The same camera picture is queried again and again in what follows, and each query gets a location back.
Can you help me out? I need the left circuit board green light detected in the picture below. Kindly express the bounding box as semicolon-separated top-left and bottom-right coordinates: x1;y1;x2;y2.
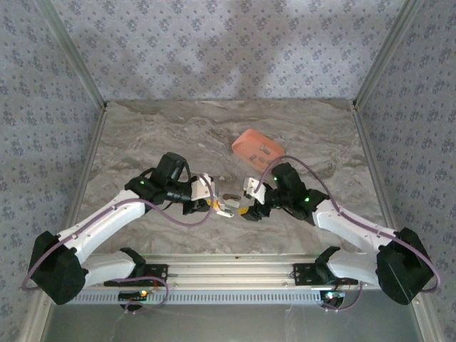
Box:
118;291;150;301

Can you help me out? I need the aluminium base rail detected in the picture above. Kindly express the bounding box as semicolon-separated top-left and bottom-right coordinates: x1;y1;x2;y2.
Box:
81;253;378;288

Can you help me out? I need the aluminium upright corner post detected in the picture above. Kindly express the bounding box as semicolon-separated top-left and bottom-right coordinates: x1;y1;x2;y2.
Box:
351;0;425;108
33;0;109;110

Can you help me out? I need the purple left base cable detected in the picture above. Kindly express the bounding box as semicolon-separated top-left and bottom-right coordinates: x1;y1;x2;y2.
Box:
123;275;170;316

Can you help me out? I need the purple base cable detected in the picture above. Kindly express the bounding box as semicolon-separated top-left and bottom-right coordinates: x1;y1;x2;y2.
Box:
320;279;365;314
123;275;170;316

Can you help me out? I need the grey metal sheet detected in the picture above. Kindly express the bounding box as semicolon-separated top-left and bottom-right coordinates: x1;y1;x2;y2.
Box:
41;303;430;342

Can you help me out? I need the orange plastic tray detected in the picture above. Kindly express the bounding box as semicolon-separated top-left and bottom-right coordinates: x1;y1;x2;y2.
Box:
231;128;286;171

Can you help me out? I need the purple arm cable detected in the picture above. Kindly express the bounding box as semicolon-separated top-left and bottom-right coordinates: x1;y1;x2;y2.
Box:
253;155;444;294
21;177;219;293

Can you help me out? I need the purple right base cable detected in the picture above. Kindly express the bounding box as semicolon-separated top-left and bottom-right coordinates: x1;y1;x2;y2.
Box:
320;279;365;314

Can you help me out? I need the aluminium table side rail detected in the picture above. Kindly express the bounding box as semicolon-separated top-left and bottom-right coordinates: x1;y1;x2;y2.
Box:
351;103;450;342
17;103;110;342

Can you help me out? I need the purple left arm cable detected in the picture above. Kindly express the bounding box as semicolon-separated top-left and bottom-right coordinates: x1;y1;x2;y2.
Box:
21;177;219;293

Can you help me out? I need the grey slotted cable duct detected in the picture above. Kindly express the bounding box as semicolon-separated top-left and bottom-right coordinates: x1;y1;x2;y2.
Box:
66;289;324;306

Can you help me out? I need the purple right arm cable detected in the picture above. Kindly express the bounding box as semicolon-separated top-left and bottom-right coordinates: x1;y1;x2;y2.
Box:
253;155;444;294

